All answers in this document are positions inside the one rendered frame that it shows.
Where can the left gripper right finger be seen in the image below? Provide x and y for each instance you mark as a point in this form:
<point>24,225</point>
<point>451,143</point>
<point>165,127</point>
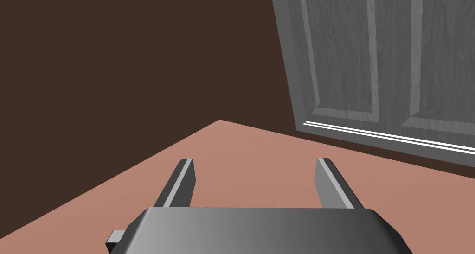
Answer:
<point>334,189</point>

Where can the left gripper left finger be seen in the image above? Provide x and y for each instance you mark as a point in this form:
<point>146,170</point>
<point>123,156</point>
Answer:
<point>179,187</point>

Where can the grey panelled door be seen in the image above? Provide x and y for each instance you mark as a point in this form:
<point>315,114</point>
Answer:
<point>374,61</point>

